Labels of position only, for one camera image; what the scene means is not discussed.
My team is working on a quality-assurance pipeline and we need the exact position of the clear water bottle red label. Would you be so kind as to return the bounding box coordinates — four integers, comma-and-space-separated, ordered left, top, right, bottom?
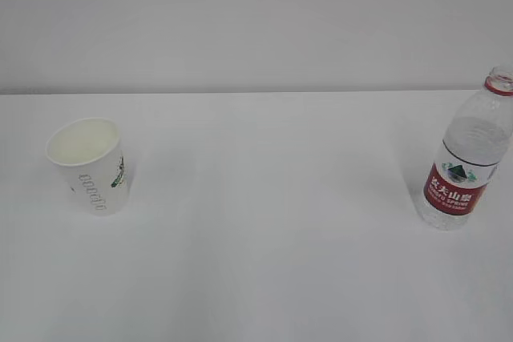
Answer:
415, 66, 512, 231

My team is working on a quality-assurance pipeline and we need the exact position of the white paper cup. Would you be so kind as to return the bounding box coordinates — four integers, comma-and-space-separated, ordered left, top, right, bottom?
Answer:
45, 118, 129, 216

